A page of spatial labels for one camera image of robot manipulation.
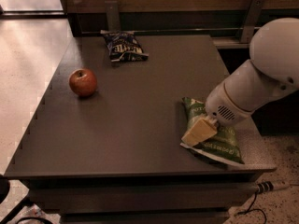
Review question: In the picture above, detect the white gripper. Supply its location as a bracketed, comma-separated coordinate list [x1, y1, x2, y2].
[181, 82, 253, 147]

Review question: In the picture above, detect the green jalapeno chip bag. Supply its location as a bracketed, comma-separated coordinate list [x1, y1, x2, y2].
[180, 97, 244, 166]

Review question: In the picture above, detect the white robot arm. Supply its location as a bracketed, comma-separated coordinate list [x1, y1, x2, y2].
[182, 18, 299, 147]

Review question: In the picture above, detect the blue chip bag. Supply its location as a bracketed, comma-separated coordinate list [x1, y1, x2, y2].
[101, 30, 149, 62]

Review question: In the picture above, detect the dark wooden table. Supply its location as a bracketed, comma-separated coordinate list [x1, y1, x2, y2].
[5, 35, 275, 224]

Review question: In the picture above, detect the red apple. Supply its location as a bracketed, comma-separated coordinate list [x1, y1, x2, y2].
[68, 68, 97, 97]

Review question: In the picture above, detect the black chair base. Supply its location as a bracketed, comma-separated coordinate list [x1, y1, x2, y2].
[0, 175, 55, 224]

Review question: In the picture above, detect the black and white cable plug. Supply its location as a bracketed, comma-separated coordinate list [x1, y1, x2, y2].
[257, 180, 290, 194]

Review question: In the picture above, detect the black cable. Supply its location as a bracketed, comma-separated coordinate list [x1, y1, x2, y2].
[236, 192, 268, 224]

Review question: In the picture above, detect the right metal bracket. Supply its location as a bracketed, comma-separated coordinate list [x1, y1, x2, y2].
[239, 0, 265, 44]

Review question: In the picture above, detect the metal bracket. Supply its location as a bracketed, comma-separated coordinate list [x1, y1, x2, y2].
[239, 0, 265, 44]
[105, 0, 121, 31]

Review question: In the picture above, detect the left metal bracket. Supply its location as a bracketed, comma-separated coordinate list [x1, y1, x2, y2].
[105, 0, 121, 31]

